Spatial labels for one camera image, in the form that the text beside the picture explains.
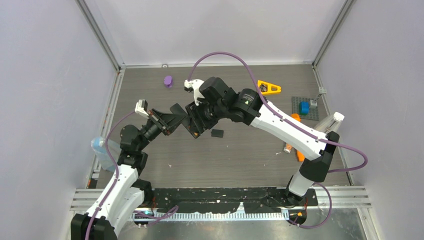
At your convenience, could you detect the purple cable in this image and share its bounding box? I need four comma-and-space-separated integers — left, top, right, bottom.
84, 110, 180, 240
187, 51, 369, 230

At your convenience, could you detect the black remote battery cover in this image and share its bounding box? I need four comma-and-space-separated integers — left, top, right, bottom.
211, 129, 224, 138

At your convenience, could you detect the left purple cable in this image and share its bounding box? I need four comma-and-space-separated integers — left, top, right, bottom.
84, 110, 180, 240

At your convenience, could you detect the yellow triangular toy block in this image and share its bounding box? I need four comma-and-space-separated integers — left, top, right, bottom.
257, 80, 282, 96

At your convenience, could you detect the blue lego brick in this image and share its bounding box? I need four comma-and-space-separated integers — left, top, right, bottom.
298, 101, 310, 116

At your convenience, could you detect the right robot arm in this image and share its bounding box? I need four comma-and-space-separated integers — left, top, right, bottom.
183, 77, 340, 205

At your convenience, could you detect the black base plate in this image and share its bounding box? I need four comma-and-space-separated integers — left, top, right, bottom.
132, 187, 319, 223

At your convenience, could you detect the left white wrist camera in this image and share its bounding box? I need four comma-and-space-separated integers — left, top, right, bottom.
134, 99, 149, 119

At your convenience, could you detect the purple plastic cap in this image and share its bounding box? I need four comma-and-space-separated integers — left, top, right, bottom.
163, 75, 174, 88

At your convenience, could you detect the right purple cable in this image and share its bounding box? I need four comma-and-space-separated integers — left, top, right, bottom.
187, 51, 369, 230

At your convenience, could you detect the black remote control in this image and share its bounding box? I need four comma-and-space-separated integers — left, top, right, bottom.
170, 103, 201, 139

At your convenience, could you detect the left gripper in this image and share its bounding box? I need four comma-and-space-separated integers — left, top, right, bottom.
137, 108, 186, 151

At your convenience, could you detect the grey lego baseplate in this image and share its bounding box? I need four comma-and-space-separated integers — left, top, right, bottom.
291, 96, 320, 121

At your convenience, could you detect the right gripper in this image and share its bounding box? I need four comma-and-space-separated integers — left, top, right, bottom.
185, 96, 227, 136

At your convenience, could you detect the grey lego technic beam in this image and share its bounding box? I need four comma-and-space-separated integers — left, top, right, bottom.
309, 87, 327, 109

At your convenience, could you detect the orange plastic flashlight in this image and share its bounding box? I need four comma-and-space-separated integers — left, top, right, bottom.
291, 113, 305, 163

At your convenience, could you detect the small ice cream toy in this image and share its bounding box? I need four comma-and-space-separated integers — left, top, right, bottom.
283, 144, 293, 154

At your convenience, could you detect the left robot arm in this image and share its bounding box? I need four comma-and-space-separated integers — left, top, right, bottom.
70, 109, 187, 240

